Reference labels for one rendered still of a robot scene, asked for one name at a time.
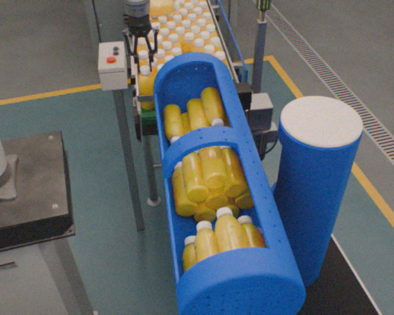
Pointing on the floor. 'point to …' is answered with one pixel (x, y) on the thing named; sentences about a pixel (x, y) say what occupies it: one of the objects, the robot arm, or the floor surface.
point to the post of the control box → (128, 156)
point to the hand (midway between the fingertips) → (144, 62)
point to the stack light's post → (259, 55)
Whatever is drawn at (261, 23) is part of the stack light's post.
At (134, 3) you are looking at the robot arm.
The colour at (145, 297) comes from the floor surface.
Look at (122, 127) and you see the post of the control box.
